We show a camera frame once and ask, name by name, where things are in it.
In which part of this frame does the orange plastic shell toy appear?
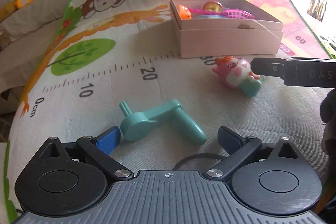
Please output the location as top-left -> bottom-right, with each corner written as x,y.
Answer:
177,5 -> 192,20

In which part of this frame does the pink cardboard box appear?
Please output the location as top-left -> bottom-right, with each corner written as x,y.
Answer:
170,0 -> 284,58

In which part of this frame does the pink plastic strainer basket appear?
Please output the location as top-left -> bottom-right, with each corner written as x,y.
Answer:
189,8 -> 255,19

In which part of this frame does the long yellow plush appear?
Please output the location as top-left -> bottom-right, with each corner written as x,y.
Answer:
0,1 -> 17,22

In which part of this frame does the blue white tissue pack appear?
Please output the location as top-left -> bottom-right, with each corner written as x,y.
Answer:
193,14 -> 228,19

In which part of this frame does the beige covered sofa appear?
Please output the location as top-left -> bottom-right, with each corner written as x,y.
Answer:
0,0 -> 111,114

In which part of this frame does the pink cat figure toy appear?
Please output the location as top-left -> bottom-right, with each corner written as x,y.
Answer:
212,56 -> 265,97

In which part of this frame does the red yellow round toy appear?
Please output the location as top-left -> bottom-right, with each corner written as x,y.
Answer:
203,1 -> 223,13

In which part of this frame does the colourful cartoon play mat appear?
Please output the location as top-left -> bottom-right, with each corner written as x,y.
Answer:
1,0 -> 329,222

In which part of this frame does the teal plastic crank handle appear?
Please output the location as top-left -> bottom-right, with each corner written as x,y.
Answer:
119,100 -> 207,145

